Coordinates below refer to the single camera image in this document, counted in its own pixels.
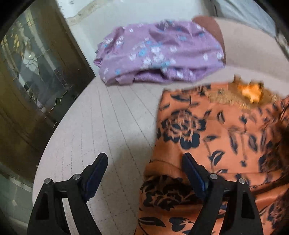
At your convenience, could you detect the orange black floral garment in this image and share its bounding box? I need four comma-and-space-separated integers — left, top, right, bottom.
135, 80, 288, 234

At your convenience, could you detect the beige quilted mattress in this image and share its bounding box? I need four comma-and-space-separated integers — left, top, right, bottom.
33, 66, 288, 234

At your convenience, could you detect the dark wooden glass cabinet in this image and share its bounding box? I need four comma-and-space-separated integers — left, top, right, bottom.
1, 1, 94, 184

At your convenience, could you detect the beige bolster pillow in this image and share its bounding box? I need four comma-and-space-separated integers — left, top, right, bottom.
192, 16, 288, 80

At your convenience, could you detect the purple floral garment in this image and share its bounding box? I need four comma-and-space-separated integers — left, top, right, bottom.
94, 17, 225, 85

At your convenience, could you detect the grey pillow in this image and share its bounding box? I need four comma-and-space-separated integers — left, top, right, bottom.
211, 0, 277, 38

